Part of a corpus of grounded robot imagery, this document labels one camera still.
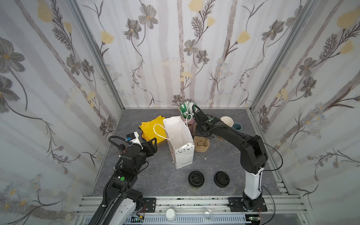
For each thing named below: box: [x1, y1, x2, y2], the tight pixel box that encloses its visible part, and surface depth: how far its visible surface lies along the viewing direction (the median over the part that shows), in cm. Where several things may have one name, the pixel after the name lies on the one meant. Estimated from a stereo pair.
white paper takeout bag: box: [162, 115, 195, 170], surface depth 79 cm
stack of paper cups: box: [220, 115, 235, 128], surface depth 92 cm
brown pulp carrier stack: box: [193, 135, 210, 153], surface depth 92 cm
